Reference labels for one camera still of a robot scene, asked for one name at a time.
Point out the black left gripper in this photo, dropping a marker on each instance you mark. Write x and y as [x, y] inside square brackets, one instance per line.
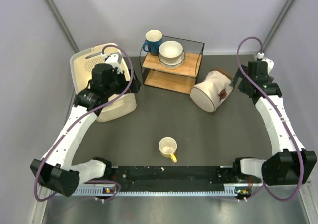
[121, 75]

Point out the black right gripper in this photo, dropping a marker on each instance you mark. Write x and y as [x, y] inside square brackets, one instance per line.
[239, 74]

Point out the cream round laundry bag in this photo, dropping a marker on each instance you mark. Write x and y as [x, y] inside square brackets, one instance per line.
[212, 91]

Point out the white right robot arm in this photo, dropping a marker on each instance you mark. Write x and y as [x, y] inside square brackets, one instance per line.
[290, 162]

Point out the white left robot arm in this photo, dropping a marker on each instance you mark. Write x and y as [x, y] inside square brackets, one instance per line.
[55, 171]

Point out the cream plastic laundry basket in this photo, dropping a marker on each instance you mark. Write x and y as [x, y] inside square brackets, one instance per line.
[81, 64]

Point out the white scalloped plate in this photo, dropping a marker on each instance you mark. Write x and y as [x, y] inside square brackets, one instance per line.
[175, 63]

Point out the white ceramic bowl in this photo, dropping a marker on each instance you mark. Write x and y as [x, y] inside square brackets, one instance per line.
[170, 50]

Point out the blue ceramic mug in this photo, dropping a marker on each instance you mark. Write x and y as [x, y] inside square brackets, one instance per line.
[152, 42]

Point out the yellow ceramic mug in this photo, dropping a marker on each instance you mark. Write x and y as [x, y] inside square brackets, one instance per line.
[168, 147]

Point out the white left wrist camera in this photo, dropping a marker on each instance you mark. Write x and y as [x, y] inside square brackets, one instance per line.
[114, 59]

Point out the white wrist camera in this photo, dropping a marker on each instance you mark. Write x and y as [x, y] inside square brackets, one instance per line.
[261, 56]
[114, 59]

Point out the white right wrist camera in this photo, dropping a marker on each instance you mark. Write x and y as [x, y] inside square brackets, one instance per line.
[261, 56]

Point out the black wire wooden shelf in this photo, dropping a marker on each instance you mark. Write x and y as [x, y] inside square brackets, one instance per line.
[175, 74]

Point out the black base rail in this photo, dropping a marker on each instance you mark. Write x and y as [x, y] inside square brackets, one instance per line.
[173, 178]

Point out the grey slotted cable duct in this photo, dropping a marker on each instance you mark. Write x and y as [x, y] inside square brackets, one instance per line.
[227, 191]

